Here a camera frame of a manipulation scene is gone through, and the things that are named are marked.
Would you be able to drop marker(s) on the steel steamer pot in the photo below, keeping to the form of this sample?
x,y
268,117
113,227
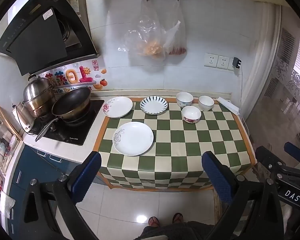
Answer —
x,y
37,95

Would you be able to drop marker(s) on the person's right foot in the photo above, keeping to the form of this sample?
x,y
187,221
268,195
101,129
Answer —
x,y
177,217

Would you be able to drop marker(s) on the plastic bag with orange contents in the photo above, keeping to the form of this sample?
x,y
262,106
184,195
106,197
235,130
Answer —
x,y
147,37

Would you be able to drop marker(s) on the steel kettle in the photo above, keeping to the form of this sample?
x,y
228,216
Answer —
x,y
21,120

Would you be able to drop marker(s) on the black cooktop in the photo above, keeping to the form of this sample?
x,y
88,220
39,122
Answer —
x,y
72,130

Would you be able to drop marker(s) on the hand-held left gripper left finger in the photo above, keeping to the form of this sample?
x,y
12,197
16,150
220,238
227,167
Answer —
x,y
86,175

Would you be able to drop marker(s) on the white bowl with blue print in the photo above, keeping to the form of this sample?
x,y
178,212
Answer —
x,y
184,99

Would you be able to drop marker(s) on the black charger plug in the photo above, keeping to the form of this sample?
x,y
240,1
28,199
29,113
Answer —
x,y
237,62

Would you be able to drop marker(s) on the white wall outlet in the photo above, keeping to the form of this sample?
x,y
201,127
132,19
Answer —
x,y
223,62
211,60

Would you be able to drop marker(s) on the white bowl with red flowers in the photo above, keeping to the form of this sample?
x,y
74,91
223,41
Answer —
x,y
191,114

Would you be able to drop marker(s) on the plastic bag with red contents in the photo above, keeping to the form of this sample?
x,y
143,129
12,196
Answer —
x,y
177,37

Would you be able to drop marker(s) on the wooden cutting board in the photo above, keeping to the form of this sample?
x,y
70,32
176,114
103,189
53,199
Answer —
x,y
9,123

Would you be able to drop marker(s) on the green checkered tablecloth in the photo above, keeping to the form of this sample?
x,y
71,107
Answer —
x,y
180,145

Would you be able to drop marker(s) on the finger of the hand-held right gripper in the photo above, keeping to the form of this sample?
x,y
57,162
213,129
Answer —
x,y
293,150
265,155

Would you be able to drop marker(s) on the white plate with blue leaves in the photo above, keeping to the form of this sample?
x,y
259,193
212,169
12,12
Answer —
x,y
154,105

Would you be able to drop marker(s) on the white plate with pink flower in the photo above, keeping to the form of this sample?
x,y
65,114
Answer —
x,y
118,107

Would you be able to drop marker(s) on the black range hood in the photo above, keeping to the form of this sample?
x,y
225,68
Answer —
x,y
37,32

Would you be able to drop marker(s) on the white plate with grey flower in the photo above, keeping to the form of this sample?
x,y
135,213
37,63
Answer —
x,y
133,138

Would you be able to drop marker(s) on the person's dark pants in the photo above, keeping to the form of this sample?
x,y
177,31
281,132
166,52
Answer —
x,y
177,231

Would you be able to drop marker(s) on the patterned glass sliding door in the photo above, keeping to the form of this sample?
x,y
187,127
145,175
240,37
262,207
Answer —
x,y
282,80

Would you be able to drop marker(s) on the colourful wall stickers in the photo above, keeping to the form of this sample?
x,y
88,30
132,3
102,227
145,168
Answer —
x,y
72,76

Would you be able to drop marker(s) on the white bowl with dark rim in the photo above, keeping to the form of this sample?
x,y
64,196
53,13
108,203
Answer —
x,y
206,102

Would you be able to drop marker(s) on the wooden table frame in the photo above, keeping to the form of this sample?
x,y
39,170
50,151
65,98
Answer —
x,y
217,205

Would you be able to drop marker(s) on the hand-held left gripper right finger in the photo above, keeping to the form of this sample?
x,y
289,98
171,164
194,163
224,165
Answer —
x,y
216,177

